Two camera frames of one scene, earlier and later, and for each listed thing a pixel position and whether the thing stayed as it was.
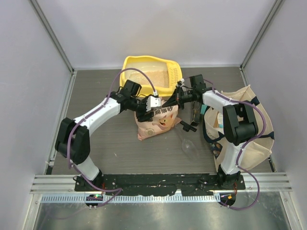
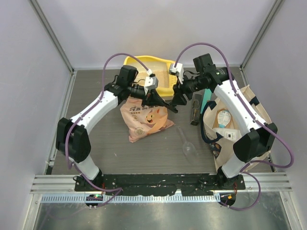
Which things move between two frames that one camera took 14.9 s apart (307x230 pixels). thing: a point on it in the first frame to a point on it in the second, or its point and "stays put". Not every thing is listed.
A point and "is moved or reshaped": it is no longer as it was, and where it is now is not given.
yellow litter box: (164, 74) stays put
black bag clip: (186, 127) to (171, 107)
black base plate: (160, 184) stays put
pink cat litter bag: (164, 119) is moved or reshaped
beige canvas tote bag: (257, 149) stays put
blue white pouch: (220, 120) stays put
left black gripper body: (141, 110) to (147, 100)
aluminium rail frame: (269, 182) stays put
